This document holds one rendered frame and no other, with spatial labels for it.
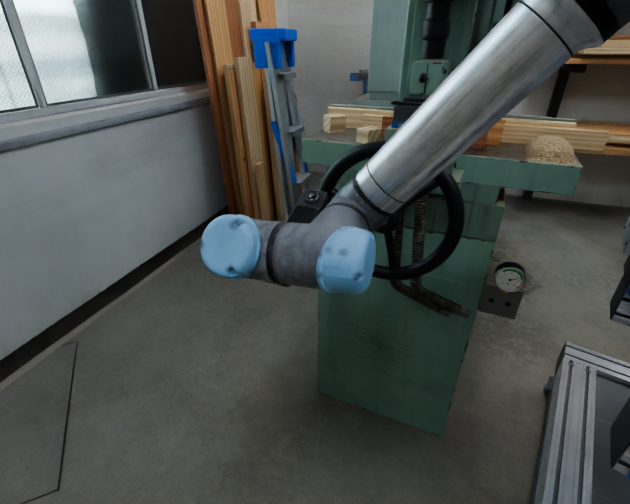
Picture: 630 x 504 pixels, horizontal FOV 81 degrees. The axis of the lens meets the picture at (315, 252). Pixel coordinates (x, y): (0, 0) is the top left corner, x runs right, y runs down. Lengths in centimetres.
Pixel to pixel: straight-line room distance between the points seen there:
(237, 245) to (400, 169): 21
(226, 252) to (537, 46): 37
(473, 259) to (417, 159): 53
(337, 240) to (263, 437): 102
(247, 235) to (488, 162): 59
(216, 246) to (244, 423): 101
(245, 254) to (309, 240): 7
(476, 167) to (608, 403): 84
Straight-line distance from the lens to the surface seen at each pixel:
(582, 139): 104
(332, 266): 39
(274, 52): 178
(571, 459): 120
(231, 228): 42
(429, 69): 97
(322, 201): 62
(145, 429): 146
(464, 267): 97
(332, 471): 127
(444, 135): 45
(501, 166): 87
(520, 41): 44
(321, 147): 94
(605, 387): 146
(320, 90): 349
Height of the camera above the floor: 111
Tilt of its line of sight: 30 degrees down
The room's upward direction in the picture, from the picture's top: straight up
